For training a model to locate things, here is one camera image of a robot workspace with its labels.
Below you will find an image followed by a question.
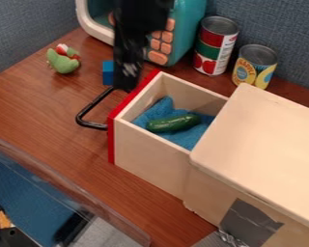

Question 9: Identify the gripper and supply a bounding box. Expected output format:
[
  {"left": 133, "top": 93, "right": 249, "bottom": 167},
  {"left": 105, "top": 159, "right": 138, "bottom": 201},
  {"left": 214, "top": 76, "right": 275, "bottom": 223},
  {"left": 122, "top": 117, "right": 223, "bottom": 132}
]
[{"left": 111, "top": 22, "right": 154, "bottom": 94}]

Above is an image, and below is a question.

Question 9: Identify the drawer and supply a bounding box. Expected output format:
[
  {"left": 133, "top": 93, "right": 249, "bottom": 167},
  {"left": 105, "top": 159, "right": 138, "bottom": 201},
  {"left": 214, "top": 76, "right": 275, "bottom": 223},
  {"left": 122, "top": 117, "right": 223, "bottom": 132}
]
[{"left": 74, "top": 69, "right": 230, "bottom": 201}]

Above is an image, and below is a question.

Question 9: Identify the red and green can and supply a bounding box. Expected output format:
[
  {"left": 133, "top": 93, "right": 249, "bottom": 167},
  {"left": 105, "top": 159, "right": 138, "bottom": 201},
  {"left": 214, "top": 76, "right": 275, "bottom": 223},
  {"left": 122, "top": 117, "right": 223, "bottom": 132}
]
[{"left": 191, "top": 15, "right": 240, "bottom": 77}]

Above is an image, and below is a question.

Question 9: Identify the blue cloth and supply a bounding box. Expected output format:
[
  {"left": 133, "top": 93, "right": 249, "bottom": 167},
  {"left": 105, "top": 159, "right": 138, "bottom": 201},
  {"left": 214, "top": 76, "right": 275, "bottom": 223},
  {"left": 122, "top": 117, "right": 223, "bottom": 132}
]
[{"left": 129, "top": 95, "right": 217, "bottom": 152}]

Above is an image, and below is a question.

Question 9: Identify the green plush toy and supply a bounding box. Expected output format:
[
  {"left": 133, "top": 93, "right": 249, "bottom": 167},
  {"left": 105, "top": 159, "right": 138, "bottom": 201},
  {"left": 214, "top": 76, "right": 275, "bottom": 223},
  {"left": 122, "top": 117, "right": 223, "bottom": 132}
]
[{"left": 44, "top": 42, "right": 83, "bottom": 75}]

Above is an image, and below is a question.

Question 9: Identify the yellow can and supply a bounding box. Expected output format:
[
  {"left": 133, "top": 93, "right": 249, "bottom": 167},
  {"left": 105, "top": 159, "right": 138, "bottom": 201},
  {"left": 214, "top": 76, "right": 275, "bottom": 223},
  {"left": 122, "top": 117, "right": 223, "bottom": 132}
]
[{"left": 230, "top": 43, "right": 280, "bottom": 91}]

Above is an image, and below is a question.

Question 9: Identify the green toy cucumber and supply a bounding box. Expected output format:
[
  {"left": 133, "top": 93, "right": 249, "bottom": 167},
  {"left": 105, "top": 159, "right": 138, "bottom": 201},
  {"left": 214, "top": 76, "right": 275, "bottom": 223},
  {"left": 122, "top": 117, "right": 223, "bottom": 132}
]
[{"left": 144, "top": 112, "right": 203, "bottom": 133}]

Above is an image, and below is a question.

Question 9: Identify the toy microwave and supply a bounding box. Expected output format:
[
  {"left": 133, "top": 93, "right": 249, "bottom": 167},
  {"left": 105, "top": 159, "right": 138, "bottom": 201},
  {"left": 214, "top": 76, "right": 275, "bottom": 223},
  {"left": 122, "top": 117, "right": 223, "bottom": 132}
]
[{"left": 74, "top": 0, "right": 210, "bottom": 68}]

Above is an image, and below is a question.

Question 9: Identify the blue block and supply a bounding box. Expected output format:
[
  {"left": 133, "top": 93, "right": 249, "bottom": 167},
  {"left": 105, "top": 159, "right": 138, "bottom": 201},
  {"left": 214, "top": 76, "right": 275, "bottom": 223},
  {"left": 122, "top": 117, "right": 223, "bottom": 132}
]
[{"left": 101, "top": 60, "right": 116, "bottom": 87}]

